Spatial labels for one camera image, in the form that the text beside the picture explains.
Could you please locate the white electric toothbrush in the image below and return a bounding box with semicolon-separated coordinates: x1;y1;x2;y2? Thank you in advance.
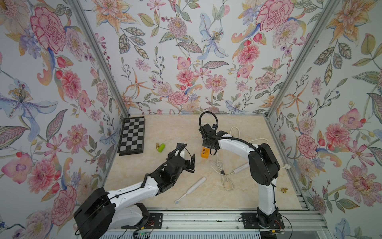
175;177;207;204
230;163;249;175

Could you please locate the aluminium mounting rail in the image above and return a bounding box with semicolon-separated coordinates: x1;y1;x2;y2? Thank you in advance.
73;209;329;233

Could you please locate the orange power strip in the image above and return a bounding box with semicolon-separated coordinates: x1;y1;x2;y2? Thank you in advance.
201;147;210;159

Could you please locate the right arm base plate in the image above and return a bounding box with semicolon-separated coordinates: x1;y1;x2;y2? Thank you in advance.
240;213;285;230

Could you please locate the white power strip cord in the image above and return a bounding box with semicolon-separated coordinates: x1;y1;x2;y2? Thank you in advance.
228;126;290;170

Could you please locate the green small object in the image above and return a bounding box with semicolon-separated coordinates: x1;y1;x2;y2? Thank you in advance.
157;143;165;152

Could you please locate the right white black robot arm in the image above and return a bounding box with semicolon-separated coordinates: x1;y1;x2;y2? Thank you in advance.
199;124;281;225

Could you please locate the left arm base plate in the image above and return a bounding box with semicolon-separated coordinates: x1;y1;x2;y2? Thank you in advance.
121;213;163;230

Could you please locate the black white checkerboard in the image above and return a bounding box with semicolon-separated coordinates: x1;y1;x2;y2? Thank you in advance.
117;117;145;156

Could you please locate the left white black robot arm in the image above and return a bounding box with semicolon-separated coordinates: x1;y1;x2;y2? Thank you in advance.
74;143;196;239

